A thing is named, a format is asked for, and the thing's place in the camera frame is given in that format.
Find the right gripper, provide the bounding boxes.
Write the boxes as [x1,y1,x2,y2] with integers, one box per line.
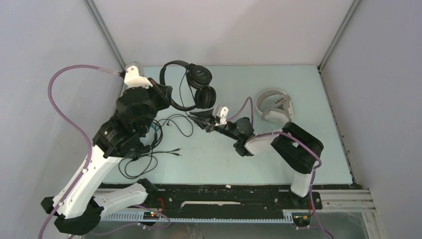
[188,108,240,141]

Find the white headphones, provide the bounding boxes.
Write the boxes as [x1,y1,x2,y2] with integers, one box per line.
[255,89,294,125]

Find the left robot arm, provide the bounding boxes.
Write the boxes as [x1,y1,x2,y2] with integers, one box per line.
[41,79,173,236]

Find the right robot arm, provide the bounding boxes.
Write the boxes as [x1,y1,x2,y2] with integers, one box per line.
[188,110,324,208]

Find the blue black headphones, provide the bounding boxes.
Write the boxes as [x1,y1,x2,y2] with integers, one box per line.
[126,119,159,158]

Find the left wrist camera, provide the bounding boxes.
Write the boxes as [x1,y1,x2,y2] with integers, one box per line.
[123,62,153,89]

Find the aluminium frame rail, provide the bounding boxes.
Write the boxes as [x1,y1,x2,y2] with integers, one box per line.
[82,0,132,149]

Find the black cable with two plugs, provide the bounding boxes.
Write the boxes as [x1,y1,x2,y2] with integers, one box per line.
[118,148,183,180]

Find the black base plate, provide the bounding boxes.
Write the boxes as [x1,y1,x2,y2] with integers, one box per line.
[142,184,323,219]

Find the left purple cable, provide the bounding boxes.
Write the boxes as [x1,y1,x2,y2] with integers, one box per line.
[38,65,127,239]

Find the white cable duct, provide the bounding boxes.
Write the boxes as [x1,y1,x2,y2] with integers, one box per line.
[103,211,293,224]

